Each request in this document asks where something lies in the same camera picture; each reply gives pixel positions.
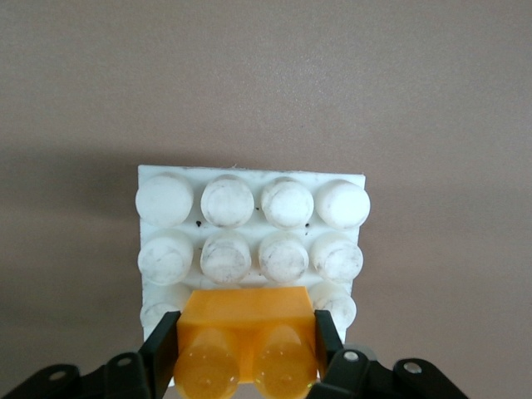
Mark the yellow two-stud block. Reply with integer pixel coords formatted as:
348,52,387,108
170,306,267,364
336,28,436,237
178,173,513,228
173,285,326,399

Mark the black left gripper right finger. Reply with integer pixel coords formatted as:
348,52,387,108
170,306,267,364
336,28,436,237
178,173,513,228
307,309,470,399

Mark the white studded base plate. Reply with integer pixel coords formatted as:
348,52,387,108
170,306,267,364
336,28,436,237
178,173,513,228
135,164,371,386

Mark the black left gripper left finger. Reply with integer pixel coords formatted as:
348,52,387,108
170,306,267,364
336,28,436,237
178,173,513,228
0,311,180,399

